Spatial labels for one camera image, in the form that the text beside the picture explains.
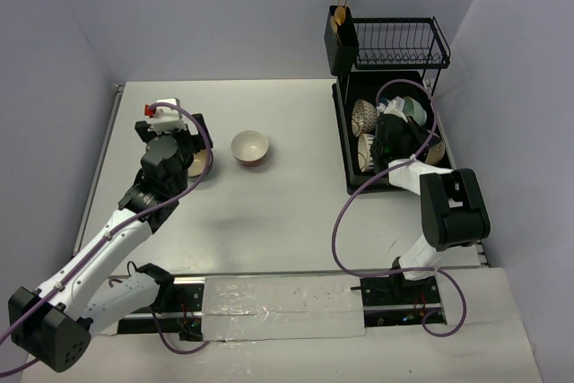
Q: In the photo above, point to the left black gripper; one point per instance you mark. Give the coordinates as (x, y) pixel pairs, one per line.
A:
(197, 127)

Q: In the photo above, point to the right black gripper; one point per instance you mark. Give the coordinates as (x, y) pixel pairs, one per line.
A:
(418, 132)

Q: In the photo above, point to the white striped bowl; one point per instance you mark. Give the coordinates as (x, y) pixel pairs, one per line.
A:
(364, 157)

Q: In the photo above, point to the mint green bowl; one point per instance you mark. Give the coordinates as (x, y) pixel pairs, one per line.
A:
(413, 109)

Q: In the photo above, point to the brown lattice pattern bowl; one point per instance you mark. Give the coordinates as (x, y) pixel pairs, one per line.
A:
(364, 118)

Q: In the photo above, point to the black glazed beige bowl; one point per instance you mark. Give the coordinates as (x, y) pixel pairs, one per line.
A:
(435, 151)

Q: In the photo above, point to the brown beige bowl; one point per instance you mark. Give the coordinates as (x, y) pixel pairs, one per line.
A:
(200, 163)

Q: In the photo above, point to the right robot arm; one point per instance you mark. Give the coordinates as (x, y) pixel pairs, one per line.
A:
(453, 212)

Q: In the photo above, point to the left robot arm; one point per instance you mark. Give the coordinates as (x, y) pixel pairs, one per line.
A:
(56, 322)

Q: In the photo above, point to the black dish rack tray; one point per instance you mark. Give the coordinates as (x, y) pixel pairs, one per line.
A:
(364, 86)

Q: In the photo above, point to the white red bowl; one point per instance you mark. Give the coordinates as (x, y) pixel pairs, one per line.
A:
(249, 147)

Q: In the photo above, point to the black cutlery holder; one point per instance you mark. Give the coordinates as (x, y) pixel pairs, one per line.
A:
(342, 47)

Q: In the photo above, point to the gold spoon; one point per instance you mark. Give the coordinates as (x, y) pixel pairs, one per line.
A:
(336, 21)

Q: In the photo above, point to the white taped sheet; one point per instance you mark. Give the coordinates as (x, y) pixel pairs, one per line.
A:
(281, 307)

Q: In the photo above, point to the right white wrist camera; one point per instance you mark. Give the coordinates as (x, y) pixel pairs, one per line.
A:
(393, 107)

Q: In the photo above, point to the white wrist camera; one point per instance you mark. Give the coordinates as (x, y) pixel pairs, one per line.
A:
(393, 107)
(164, 119)

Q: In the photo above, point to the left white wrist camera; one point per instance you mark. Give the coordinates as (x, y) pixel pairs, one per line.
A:
(164, 119)

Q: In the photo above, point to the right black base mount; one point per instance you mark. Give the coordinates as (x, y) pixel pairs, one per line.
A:
(395, 301)

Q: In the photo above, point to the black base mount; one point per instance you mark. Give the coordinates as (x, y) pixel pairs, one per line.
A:
(395, 301)
(181, 315)

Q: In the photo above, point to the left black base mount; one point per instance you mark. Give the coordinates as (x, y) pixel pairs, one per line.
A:
(181, 315)

